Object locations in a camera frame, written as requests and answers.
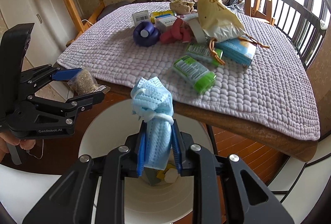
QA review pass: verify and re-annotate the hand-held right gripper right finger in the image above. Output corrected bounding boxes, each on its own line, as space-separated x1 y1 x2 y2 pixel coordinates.
171 119 295 224

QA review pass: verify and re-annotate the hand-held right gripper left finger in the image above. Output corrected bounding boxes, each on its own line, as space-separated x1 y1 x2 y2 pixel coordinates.
22 121 146 224

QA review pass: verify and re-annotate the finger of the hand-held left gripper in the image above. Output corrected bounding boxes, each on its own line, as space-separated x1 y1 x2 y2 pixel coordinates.
20 64 83 90
25 92 105 126

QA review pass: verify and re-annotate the white trash bin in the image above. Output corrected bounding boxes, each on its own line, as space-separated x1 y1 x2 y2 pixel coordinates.
78 98 215 224

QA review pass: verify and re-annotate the blue face mask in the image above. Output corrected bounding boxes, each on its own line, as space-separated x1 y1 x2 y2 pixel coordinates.
130 77 174 170

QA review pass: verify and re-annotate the person's left hand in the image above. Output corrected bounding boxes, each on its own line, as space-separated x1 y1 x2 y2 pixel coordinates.
0 133 35 161

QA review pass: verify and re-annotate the white crumpled tissue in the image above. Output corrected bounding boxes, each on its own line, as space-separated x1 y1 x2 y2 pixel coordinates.
165 171 179 183

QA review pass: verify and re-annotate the yellow wrapper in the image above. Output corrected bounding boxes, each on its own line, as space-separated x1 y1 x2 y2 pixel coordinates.
156 168 172 182

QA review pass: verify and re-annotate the wooden table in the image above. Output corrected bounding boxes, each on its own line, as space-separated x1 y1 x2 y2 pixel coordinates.
103 82 318 162

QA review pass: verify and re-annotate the grey pillow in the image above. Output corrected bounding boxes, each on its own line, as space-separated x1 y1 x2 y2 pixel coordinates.
97 0 132 20

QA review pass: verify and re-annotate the purple bottle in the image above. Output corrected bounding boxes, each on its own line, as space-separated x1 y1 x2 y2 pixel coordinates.
133 21 160 47

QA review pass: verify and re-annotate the white barcode box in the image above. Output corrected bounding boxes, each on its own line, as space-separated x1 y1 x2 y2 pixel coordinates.
132 10 151 28

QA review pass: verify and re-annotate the lavender waffle blanket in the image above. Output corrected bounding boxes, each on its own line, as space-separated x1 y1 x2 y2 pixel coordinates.
57 2 321 142

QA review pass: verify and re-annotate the white medicine box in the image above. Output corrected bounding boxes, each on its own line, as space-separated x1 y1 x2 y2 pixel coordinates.
155 17 179 32

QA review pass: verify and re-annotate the yellow green packet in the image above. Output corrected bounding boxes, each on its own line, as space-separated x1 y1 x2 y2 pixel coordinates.
150 10 177 23

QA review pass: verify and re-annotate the teal box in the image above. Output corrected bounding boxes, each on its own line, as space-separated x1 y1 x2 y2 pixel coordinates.
217 38 257 68

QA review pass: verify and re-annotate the pink knotted cloth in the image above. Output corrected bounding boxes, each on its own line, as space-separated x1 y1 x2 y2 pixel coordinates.
160 18 193 44

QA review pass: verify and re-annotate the grey strip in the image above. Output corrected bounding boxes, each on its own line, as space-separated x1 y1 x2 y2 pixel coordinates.
190 20 210 43

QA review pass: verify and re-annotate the white pink packet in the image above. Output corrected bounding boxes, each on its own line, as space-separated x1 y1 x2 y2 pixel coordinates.
178 14 199 23

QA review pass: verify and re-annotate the crumpled brown paper bag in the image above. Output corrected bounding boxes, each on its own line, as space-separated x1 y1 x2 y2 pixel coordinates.
169 0 194 14

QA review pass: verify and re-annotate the yellow paper bag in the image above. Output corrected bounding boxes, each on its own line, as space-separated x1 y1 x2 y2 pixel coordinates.
197 0 246 42

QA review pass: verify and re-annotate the dark wooden window railing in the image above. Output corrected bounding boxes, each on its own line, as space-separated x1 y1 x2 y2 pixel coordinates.
271 0 331 69

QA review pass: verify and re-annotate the orange cord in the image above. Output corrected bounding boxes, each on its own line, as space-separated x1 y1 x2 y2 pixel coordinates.
207 35 270 67

